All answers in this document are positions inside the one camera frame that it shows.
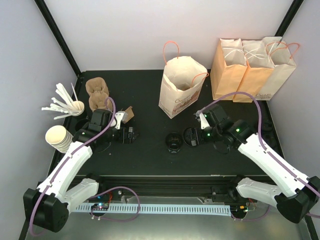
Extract light blue cable duct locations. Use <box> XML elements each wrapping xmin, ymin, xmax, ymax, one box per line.
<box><xmin>75</xmin><ymin>202</ymin><xmax>231</xmax><ymax>217</ymax></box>

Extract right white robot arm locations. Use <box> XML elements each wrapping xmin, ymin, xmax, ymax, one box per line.
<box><xmin>195</xmin><ymin>104</ymin><xmax>320</xmax><ymax>224</ymax></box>

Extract black coffee lid middle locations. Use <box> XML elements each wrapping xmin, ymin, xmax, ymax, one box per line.
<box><xmin>264</xmin><ymin>134</ymin><xmax>277</xmax><ymax>148</ymax></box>

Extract back-left pulp cup carrier stack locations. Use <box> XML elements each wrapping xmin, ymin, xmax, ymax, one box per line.
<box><xmin>85</xmin><ymin>77</ymin><xmax>113</xmax><ymax>112</ymax></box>

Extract black paper cup stack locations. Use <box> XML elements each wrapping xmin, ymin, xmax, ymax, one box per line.
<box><xmin>74</xmin><ymin>119</ymin><xmax>90</xmax><ymax>132</ymax></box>

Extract white bag orange handles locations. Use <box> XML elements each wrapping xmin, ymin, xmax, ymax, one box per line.
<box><xmin>255</xmin><ymin>36</ymin><xmax>300</xmax><ymax>101</ymax></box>

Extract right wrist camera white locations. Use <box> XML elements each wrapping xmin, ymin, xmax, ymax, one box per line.
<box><xmin>195</xmin><ymin>110</ymin><xmax>210</xmax><ymax>130</ymax></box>

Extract left black frame post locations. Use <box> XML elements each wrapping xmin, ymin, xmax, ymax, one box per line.
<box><xmin>34</xmin><ymin>0</ymin><xmax>81</xmax><ymax>77</ymax></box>

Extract right black frame post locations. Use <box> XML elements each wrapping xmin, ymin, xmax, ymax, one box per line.
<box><xmin>274</xmin><ymin>0</ymin><xmax>304</xmax><ymax>37</ymax></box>

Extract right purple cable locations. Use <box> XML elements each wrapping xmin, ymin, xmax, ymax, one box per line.
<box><xmin>197</xmin><ymin>91</ymin><xmax>320</xmax><ymax>218</ymax></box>

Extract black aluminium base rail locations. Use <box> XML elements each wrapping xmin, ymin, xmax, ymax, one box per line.
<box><xmin>67</xmin><ymin>173</ymin><xmax>249</xmax><ymax>204</ymax></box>

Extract single black paper cup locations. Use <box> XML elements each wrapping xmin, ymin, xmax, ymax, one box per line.
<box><xmin>165</xmin><ymin>132</ymin><xmax>183</xmax><ymax>154</ymax></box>

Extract orange paper bag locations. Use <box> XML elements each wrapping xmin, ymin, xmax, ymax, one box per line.
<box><xmin>210</xmin><ymin>38</ymin><xmax>247</xmax><ymax>100</ymax></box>
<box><xmin>236</xmin><ymin>40</ymin><xmax>275</xmax><ymax>97</ymax></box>

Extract printed Cream Bear paper bag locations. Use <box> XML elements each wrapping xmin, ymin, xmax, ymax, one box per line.
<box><xmin>158</xmin><ymin>55</ymin><xmax>209</xmax><ymax>119</ymax></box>

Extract left orange paper bag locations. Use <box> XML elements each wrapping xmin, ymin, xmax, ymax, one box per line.
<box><xmin>210</xmin><ymin>38</ymin><xmax>247</xmax><ymax>100</ymax></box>

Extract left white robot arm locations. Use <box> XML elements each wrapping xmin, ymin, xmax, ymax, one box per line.
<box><xmin>23</xmin><ymin>108</ymin><xmax>138</xmax><ymax>233</ymax></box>

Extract middle orange paper bag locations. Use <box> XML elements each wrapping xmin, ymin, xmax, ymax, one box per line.
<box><xmin>236</xmin><ymin>40</ymin><xmax>275</xmax><ymax>97</ymax></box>

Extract black frame post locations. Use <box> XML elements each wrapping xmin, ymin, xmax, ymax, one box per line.
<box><xmin>274</xmin><ymin>0</ymin><xmax>304</xmax><ymax>37</ymax></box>
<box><xmin>34</xmin><ymin>0</ymin><xmax>81</xmax><ymax>77</ymax></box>

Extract black coffee lid back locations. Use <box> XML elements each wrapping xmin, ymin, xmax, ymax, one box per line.
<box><xmin>261</xmin><ymin>120</ymin><xmax>274</xmax><ymax>133</ymax></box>

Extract stack of white paper cups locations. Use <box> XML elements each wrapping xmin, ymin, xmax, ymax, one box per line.
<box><xmin>45</xmin><ymin>125</ymin><xmax>73</xmax><ymax>154</ymax></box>

